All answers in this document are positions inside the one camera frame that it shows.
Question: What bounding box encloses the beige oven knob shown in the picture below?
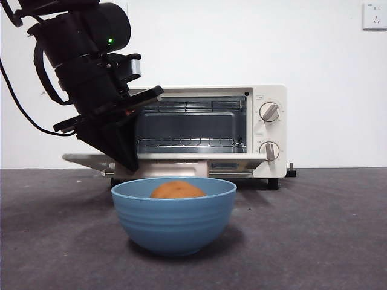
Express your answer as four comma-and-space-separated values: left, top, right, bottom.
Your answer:
259, 141, 281, 162
259, 101, 281, 123

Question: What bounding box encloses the oven door with beige handle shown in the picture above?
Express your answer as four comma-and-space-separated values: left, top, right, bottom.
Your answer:
62, 153, 268, 179

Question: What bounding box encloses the metal wire oven rack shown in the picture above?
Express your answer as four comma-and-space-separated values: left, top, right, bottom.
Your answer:
137, 137, 247, 149

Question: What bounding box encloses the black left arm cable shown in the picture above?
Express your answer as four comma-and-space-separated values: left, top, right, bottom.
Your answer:
0, 59, 76, 137

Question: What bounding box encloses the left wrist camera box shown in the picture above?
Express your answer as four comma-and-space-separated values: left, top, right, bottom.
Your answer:
105, 53, 143, 84

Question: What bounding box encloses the blue bowl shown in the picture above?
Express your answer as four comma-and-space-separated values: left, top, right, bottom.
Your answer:
111, 176, 238, 257

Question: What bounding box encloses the white toaster oven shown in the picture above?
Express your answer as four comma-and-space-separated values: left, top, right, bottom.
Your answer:
113, 83, 287, 190

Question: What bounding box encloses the white wall socket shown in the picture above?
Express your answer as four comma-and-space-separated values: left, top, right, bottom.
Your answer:
362, 2, 387, 31

